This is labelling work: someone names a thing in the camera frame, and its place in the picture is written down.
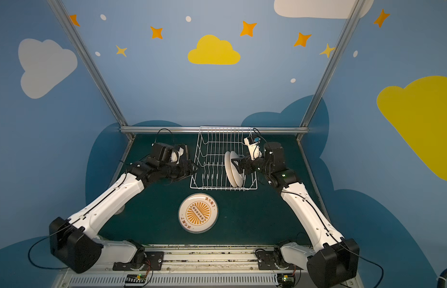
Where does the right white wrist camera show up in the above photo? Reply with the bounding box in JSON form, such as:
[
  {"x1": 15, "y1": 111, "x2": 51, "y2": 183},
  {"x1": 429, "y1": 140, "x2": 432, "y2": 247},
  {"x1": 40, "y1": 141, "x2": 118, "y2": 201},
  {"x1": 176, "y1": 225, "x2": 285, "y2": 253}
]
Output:
[{"x1": 244, "y1": 136, "x2": 261, "y2": 160}]

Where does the right small circuit board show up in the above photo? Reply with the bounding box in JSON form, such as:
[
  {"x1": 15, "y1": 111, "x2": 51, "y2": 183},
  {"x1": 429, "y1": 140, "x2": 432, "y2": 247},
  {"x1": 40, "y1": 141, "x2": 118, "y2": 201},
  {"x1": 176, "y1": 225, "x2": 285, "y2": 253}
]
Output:
[{"x1": 276, "y1": 274, "x2": 296, "y2": 288}]

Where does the white wire dish rack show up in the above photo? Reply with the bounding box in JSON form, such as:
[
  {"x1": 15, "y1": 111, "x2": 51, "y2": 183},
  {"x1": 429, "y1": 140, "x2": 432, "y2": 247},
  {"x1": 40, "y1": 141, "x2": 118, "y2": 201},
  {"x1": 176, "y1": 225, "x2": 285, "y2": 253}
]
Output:
[{"x1": 190, "y1": 126, "x2": 258, "y2": 191}]

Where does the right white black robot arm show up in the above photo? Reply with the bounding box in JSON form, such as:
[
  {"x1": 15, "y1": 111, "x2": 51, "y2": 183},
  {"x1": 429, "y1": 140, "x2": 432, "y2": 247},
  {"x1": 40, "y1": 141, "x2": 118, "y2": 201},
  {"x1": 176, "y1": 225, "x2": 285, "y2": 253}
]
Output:
[{"x1": 224, "y1": 140, "x2": 360, "y2": 288}]

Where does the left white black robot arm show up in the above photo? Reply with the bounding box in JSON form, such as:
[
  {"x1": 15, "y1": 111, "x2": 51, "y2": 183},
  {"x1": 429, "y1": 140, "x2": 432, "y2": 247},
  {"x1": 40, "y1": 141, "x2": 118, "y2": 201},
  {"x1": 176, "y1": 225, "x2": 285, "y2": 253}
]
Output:
[{"x1": 49, "y1": 143, "x2": 197, "y2": 274}]

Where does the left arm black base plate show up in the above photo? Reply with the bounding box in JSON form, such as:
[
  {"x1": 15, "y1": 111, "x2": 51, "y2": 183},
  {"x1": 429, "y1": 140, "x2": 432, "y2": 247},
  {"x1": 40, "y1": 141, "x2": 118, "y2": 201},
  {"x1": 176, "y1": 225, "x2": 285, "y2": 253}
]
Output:
[{"x1": 113, "y1": 251, "x2": 164, "y2": 271}]

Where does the white round plate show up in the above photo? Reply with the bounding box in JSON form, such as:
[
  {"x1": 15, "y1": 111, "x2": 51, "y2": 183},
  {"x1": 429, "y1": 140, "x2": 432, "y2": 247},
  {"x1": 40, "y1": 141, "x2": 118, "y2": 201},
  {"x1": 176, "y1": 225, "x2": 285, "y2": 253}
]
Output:
[
  {"x1": 224, "y1": 151, "x2": 237, "y2": 187},
  {"x1": 230, "y1": 151, "x2": 245, "y2": 187},
  {"x1": 179, "y1": 193, "x2": 219, "y2": 234}
]

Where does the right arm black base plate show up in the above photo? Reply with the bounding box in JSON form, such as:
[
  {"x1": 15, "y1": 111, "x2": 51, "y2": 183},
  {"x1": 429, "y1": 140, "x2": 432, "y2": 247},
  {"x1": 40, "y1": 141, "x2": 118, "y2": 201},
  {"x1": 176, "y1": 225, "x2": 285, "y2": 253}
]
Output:
[{"x1": 254, "y1": 249, "x2": 300, "y2": 270}]

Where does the black corrugated hose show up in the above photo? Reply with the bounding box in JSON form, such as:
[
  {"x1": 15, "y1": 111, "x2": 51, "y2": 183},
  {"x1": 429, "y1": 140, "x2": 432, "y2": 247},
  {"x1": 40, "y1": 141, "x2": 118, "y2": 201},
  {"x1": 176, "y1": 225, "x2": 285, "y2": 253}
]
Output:
[{"x1": 436, "y1": 264, "x2": 447, "y2": 288}]

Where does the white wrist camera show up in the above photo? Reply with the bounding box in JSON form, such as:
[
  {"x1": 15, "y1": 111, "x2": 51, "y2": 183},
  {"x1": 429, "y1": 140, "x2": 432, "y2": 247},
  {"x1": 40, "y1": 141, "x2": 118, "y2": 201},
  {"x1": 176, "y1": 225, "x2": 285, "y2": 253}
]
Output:
[
  {"x1": 244, "y1": 136, "x2": 261, "y2": 160},
  {"x1": 171, "y1": 144, "x2": 186, "y2": 164}
]

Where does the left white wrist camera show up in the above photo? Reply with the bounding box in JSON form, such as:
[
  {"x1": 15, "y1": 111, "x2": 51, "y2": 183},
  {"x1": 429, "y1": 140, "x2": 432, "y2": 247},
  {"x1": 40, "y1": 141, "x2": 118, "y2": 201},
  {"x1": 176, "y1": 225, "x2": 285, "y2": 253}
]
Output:
[{"x1": 171, "y1": 144, "x2": 186, "y2": 164}]

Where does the aluminium rail base frame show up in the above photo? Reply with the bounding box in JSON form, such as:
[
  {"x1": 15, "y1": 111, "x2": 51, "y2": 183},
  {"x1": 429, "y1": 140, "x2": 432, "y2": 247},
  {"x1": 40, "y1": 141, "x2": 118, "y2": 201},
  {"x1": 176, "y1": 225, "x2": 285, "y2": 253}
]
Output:
[{"x1": 50, "y1": 244, "x2": 365, "y2": 288}]

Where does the small circuit board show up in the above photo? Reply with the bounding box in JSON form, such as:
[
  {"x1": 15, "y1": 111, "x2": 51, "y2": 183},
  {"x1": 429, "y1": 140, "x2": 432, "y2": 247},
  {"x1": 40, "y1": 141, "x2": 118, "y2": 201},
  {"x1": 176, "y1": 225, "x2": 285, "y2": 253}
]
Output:
[
  {"x1": 123, "y1": 274, "x2": 147, "y2": 288},
  {"x1": 276, "y1": 274, "x2": 296, "y2": 288}
]

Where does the left small circuit board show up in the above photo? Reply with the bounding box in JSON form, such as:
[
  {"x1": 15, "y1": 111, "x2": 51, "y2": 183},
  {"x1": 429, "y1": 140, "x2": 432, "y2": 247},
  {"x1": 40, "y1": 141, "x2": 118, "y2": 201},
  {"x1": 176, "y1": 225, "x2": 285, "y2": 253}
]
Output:
[{"x1": 123, "y1": 274, "x2": 147, "y2": 288}]

